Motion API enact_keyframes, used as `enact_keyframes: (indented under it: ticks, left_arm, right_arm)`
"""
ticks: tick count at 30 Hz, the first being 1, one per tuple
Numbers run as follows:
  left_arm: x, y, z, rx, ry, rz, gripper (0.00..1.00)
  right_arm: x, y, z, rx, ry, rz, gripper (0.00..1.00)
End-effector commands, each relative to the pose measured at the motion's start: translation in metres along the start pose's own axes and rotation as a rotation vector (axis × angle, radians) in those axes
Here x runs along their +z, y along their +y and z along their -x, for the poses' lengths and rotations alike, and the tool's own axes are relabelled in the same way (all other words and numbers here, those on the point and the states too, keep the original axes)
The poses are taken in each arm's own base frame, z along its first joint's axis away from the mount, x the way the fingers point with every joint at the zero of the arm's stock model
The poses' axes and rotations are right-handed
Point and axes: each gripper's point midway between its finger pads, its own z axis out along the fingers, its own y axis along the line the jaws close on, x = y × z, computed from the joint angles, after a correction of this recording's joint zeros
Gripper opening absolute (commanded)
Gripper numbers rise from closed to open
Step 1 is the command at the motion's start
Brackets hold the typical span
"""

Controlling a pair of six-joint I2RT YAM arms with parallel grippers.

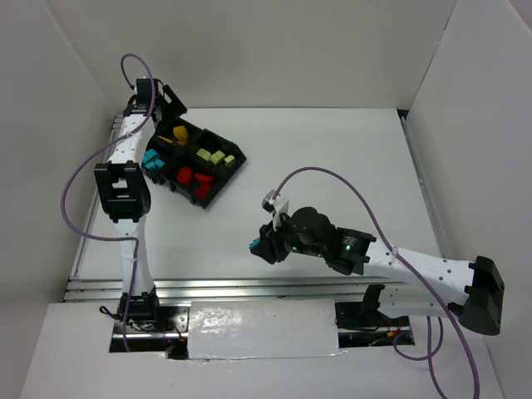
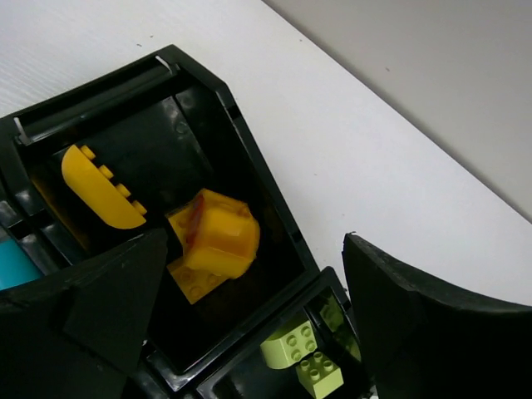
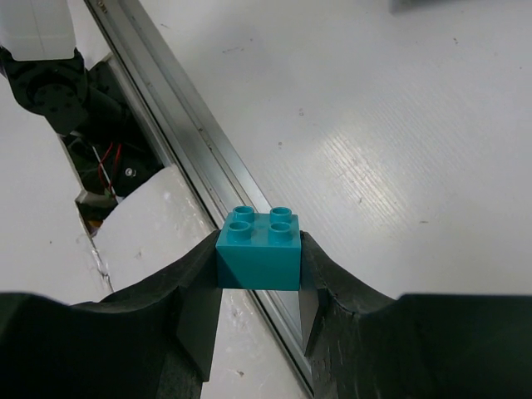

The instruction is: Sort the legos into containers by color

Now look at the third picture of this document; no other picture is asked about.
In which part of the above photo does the aluminium front rail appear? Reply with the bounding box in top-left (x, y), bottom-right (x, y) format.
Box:
top-left (87, 1), bottom-right (313, 398)

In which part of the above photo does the white foam cover panel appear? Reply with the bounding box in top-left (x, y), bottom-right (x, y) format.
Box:
top-left (1, 101), bottom-right (307, 398)

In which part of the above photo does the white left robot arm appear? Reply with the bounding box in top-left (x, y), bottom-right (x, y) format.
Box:
top-left (1, 0), bottom-right (76, 62)

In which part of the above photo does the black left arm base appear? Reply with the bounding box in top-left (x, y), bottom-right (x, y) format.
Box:
top-left (1, 49), bottom-right (163, 231)

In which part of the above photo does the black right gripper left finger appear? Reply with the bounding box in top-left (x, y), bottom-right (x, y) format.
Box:
top-left (1, 233), bottom-right (222, 398)

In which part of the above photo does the small teal square brick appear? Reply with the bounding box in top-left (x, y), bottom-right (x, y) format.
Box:
top-left (215, 205), bottom-right (302, 291)

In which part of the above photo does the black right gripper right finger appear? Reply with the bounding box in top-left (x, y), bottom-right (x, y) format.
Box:
top-left (298, 233), bottom-right (531, 398)

